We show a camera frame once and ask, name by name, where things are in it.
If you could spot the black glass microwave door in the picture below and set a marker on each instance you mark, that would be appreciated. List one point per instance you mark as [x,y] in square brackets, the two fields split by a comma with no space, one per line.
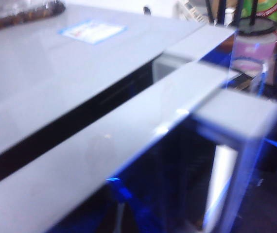
[104,157]

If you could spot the black Midea microwave oven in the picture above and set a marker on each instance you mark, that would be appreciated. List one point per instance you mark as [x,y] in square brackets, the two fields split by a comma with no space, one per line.
[56,72]

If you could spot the blue white sticker label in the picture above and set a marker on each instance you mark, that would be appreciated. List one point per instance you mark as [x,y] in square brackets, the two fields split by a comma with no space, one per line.
[92,31]

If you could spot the white ribbed device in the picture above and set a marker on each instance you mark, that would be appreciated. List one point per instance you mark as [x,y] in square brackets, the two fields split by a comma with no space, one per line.
[189,11]

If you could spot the white paper cup blue print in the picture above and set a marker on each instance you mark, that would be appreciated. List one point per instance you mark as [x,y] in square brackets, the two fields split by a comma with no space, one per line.
[252,51]

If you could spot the black router with antennas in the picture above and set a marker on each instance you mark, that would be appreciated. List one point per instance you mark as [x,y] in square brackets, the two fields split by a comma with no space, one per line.
[222,9]

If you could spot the green snack bag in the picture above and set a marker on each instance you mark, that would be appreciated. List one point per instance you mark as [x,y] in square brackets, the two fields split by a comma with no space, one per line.
[269,9]

